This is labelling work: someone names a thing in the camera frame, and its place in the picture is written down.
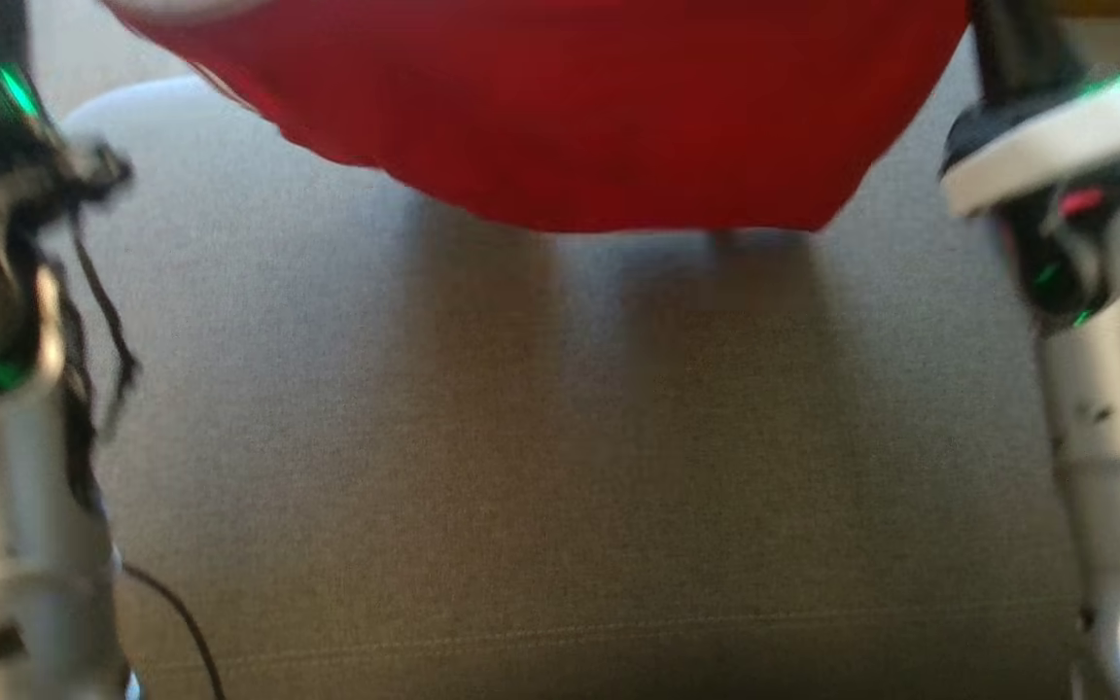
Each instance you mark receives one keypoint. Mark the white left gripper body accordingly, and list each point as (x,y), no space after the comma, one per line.
(16,165)

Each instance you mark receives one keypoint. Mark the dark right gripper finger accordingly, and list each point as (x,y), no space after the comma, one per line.
(1027,49)

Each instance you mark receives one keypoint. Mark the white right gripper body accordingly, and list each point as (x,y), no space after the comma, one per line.
(1056,146)

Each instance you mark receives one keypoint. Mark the red shorts white side panel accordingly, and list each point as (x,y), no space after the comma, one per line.
(570,107)

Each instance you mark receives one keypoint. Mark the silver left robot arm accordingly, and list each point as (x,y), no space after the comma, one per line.
(16,535)

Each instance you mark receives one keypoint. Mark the grey sofa seat cushion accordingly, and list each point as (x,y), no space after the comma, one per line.
(570,467)

